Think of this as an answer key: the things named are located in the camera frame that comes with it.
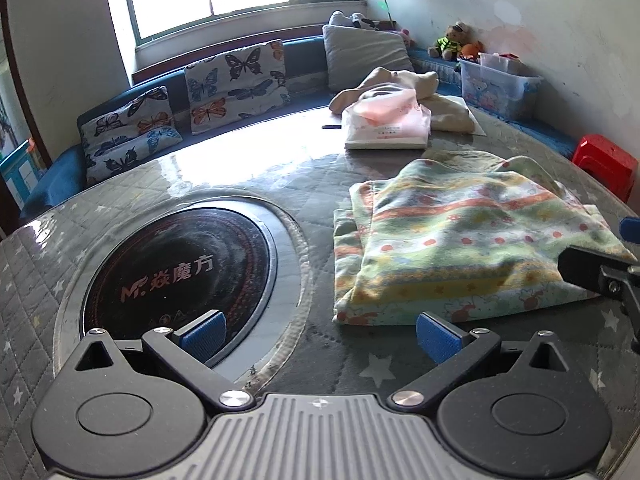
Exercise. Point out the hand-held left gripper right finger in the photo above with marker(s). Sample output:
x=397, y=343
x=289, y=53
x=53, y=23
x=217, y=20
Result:
x=440, y=338

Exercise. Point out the blue white cabinet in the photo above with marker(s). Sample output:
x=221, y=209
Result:
x=17, y=175

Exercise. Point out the grey pillow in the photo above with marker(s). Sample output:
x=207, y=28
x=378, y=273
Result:
x=365, y=55

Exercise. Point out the orange toy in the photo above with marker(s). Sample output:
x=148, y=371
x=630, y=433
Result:
x=471, y=51

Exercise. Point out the round black induction cooktop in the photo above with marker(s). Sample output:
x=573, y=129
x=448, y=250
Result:
x=175, y=270

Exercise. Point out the brown door frame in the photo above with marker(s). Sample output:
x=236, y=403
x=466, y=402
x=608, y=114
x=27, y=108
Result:
x=22, y=85

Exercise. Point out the blue sofa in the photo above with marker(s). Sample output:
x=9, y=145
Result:
x=305, y=60

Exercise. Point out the beige cloth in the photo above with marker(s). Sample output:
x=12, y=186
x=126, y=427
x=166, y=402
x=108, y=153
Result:
x=395, y=77

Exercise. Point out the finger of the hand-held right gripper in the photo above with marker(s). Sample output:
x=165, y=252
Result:
x=631, y=230
x=582, y=265

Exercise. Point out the large butterfly print cushion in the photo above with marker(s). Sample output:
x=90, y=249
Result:
x=235, y=85

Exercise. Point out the small butterfly print cushion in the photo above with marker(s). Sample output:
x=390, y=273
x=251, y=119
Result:
x=130, y=135

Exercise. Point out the clear plastic storage box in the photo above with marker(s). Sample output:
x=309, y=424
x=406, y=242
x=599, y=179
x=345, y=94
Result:
x=495, y=90

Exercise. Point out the red plastic stool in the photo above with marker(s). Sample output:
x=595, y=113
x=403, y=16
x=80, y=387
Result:
x=605, y=160

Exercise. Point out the pink plush toy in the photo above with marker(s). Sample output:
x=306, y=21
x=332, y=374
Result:
x=406, y=37

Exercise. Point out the pink white tissue pack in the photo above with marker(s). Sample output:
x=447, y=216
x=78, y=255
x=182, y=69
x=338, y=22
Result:
x=387, y=122

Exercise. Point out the white black plush toy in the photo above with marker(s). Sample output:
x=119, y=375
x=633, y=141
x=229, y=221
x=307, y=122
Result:
x=357, y=20

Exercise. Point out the teddy bear in yellow vest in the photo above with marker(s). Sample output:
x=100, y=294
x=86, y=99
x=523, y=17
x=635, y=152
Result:
x=450, y=40

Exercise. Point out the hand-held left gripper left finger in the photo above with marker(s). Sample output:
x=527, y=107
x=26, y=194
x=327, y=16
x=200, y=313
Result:
x=205, y=336

